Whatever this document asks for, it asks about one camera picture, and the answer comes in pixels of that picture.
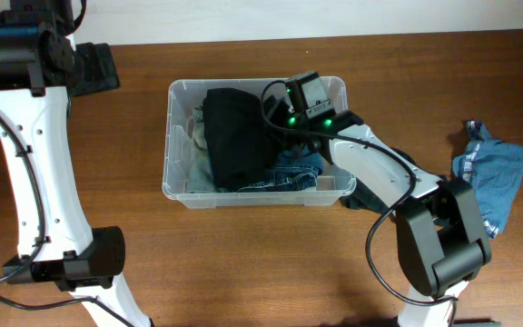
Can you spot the clear plastic storage bin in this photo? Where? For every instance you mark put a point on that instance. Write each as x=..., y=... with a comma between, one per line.
x=186, y=94

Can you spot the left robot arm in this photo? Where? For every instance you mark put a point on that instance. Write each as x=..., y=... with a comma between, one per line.
x=42, y=69

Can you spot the blue crumpled shirt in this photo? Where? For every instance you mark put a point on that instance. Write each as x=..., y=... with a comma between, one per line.
x=494, y=169

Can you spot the dark blue jeans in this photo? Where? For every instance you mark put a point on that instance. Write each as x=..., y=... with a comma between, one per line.
x=293, y=171

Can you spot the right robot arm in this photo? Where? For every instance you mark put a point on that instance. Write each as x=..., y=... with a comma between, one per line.
x=442, y=244

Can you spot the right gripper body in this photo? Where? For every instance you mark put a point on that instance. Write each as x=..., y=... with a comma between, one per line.
x=295, y=120

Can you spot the black garment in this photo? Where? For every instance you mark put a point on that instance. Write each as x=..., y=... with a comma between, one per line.
x=240, y=150

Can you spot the light grey-blue jeans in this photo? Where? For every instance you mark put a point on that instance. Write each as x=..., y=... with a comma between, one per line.
x=200, y=178

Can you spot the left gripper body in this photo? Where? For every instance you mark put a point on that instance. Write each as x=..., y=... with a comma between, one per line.
x=96, y=74

